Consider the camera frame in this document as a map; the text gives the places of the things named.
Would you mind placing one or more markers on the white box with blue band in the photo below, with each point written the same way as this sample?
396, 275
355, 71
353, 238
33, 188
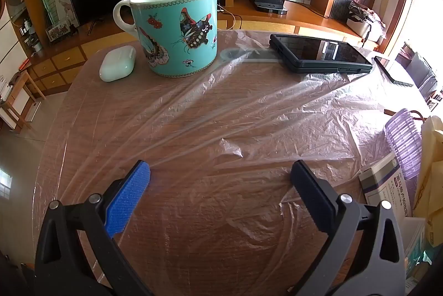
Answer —
384, 188

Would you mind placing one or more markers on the black cased tablet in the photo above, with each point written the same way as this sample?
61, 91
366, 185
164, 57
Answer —
311, 50

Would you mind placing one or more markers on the white earbuds case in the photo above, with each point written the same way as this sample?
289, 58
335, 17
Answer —
117, 64

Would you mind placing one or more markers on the wooden television cabinet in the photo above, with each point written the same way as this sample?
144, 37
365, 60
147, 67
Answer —
65, 60

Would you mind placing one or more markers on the small wooden side table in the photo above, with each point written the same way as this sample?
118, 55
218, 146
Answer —
20, 81

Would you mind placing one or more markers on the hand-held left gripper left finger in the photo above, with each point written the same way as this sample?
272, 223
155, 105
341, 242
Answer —
128, 199

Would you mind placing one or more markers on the small picture frame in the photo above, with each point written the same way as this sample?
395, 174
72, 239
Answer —
57, 32

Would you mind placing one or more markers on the teal butterfly mug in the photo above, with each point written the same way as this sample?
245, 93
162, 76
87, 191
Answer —
173, 40

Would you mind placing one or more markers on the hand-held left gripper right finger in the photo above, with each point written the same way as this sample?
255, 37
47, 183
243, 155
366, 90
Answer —
311, 192

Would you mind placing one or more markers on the beige paper bag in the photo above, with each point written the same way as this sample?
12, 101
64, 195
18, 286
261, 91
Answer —
431, 171

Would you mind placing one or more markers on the giraffe picture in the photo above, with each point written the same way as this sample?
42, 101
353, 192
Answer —
67, 10

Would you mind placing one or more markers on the grey bag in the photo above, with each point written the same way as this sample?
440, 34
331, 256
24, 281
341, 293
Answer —
360, 24

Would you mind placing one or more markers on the grey sofa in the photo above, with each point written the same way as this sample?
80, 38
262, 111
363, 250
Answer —
424, 71

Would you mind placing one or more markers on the black smartphone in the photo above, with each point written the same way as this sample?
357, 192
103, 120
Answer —
391, 71

